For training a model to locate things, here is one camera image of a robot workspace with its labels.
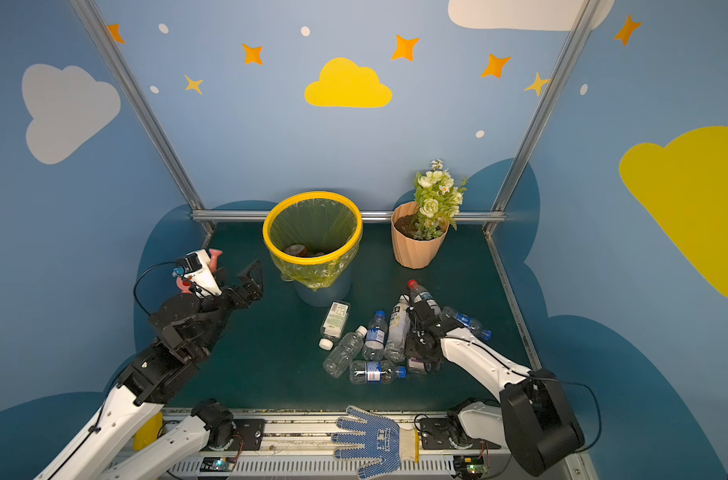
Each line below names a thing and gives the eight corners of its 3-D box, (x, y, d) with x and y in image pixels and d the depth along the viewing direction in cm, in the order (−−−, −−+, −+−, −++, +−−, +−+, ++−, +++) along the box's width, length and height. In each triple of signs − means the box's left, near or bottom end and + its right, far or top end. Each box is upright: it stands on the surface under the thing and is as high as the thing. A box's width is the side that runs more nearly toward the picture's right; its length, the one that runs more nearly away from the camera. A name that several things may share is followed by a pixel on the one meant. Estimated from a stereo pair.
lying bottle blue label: (349, 384, 83) (349, 379, 80) (350, 365, 87) (349, 359, 83) (405, 384, 84) (407, 379, 80) (403, 365, 87) (405, 359, 84)
